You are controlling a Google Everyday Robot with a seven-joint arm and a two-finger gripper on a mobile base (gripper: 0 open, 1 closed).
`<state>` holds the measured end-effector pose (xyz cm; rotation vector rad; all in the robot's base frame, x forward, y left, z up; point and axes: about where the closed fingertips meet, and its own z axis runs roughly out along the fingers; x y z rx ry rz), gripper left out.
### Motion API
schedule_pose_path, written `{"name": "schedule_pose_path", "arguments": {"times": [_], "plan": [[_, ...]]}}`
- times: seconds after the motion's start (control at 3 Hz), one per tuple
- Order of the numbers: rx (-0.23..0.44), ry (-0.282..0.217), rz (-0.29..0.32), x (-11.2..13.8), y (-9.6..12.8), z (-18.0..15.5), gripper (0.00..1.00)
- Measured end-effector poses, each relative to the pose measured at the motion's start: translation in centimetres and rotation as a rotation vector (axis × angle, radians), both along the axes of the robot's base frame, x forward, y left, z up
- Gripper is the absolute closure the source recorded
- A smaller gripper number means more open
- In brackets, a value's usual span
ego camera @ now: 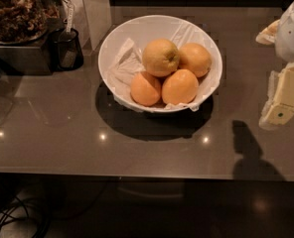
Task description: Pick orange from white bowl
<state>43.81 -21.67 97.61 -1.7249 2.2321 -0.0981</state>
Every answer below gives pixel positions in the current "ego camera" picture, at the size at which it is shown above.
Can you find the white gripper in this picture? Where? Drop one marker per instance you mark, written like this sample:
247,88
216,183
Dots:
292,30

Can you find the orange with stem dimple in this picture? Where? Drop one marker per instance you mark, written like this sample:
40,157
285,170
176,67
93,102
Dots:
160,57

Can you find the back right orange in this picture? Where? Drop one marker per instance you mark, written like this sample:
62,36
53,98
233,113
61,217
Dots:
195,58

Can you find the front right orange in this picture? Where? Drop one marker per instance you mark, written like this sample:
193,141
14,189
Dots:
180,87

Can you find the front left orange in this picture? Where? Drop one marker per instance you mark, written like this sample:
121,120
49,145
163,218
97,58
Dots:
145,89

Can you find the white bowl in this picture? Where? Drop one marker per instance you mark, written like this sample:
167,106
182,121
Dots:
143,27

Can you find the glass bowl of dried snacks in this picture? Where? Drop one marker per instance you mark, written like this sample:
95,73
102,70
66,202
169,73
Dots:
24,21

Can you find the white paper liner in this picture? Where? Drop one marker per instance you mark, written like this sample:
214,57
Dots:
127,66

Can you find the white pillar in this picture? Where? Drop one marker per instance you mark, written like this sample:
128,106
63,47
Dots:
92,19

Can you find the black mesh cup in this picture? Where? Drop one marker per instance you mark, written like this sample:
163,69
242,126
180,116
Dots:
65,50

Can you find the white spoon in cup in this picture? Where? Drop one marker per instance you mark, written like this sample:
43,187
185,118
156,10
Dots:
68,20

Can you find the dark metal box stand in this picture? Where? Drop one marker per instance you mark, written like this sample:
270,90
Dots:
33,58

